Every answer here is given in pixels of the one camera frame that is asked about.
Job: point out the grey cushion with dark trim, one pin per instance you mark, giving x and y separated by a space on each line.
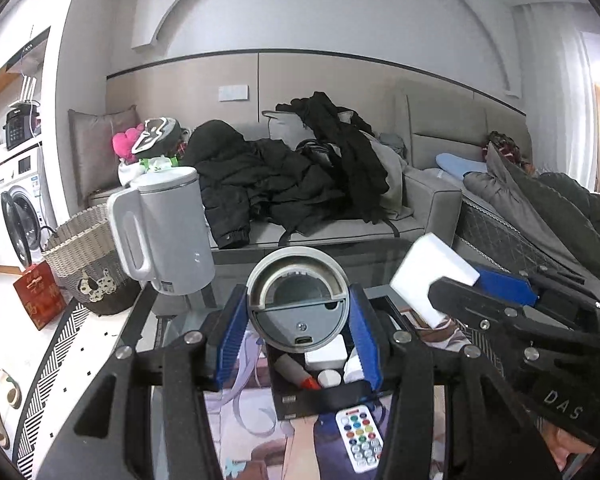
282 130

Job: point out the printed table mat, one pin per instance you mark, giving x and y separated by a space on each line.
260 440

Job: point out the grey and white round fan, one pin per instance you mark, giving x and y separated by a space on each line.
300 320

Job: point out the white washing machine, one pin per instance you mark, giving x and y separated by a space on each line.
25 170

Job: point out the white plastic item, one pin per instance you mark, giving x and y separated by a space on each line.
352 370

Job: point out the grey square cushion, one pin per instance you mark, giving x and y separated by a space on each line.
95 145

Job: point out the glue bottle with orange cap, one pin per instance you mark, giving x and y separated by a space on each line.
290 370

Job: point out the woven wicker basket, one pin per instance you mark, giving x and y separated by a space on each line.
75 245

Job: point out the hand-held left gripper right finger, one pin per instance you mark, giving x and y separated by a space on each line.
367 340

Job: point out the grey sofa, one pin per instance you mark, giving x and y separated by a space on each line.
430 200

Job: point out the white router with antennas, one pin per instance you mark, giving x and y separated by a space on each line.
30 90

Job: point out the black range hood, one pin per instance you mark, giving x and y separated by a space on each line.
30 47

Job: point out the white plug adapter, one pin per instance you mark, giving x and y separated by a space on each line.
325 355

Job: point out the green and white cloth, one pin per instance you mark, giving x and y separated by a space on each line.
157 164

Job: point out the black and white helmet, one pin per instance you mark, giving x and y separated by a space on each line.
155 135

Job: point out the white electric kettle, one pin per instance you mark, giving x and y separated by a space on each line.
175 230

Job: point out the patterned dark red cloth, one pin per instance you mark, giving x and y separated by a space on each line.
505 147

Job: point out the person's right hand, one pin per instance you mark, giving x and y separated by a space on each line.
562 447

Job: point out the pink plush toy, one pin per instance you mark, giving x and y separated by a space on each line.
122 142

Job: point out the grey garment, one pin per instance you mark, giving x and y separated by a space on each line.
395 185

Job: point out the white remote with coloured buttons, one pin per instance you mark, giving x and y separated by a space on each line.
360 435

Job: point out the black clothing pile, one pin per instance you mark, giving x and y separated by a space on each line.
350 160

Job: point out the black and white striped rug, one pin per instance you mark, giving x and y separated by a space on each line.
45 385

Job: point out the white wall switch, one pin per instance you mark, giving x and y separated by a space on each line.
234 93

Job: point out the black countertop appliance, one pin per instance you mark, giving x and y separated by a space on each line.
20 127

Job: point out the light blue pillow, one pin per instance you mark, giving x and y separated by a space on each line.
455 162

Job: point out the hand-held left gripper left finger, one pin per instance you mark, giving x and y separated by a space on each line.
230 340

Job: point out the white sheer curtain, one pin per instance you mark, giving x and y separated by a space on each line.
555 85

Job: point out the black puffer jacket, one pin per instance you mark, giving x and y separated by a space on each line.
260 180

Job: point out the grey upholstered bed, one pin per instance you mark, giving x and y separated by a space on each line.
445 110

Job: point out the red gift box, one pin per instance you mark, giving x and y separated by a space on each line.
40 297

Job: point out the grey duvet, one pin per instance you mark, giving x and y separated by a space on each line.
530 210

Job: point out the white sponge block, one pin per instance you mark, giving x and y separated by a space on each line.
430 275

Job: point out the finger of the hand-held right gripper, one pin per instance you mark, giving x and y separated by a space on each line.
505 285
480 305

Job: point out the black storage box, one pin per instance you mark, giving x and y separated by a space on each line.
320 395

